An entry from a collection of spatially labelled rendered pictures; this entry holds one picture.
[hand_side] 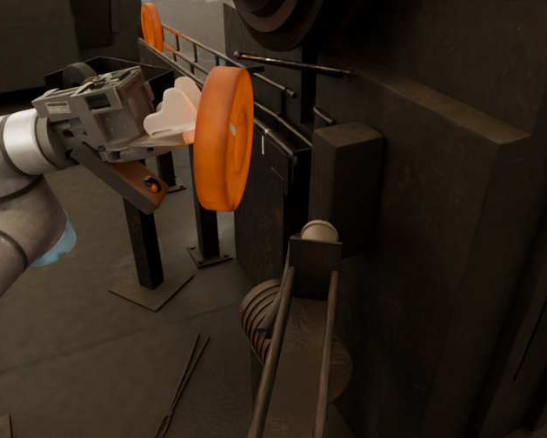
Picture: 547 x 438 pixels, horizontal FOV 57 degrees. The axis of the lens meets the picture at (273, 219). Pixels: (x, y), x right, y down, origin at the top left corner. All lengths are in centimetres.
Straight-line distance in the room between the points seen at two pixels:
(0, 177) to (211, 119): 29
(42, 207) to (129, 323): 100
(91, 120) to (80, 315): 121
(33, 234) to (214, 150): 28
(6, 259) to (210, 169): 27
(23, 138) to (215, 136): 23
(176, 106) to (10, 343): 128
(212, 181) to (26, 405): 114
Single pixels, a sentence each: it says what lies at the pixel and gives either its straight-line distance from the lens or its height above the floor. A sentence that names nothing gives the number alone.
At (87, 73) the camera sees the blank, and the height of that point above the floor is 74.
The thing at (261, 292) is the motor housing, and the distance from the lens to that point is 91.
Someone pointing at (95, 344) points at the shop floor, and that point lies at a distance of 163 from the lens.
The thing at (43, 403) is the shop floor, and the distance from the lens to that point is 154.
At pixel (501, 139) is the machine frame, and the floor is 87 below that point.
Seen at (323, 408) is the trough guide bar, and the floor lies 70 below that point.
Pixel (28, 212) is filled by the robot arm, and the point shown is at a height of 80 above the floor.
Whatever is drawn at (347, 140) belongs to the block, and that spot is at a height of 80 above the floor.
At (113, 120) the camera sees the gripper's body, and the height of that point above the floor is 93.
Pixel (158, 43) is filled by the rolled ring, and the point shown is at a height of 65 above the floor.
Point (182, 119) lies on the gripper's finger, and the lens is 55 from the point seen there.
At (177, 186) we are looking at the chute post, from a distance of 229.
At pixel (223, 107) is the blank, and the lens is 49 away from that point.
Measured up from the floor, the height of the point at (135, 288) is 1.
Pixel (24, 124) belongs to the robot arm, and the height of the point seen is 92.
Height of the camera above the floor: 114
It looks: 34 degrees down
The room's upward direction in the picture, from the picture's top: straight up
